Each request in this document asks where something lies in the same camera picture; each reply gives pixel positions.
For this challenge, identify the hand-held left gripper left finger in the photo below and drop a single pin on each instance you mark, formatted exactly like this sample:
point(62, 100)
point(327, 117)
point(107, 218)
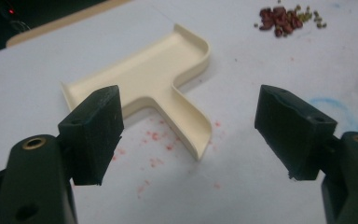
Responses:
point(93, 137)

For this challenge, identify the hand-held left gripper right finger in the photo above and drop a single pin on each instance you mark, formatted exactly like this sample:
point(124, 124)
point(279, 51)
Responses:
point(292, 133)

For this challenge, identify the cream plastic dustpan tray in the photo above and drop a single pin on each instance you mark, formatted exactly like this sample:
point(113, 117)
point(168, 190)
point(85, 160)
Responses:
point(149, 74)

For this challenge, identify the pile of red and green beans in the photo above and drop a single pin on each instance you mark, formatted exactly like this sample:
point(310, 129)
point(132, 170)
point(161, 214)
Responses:
point(279, 18)

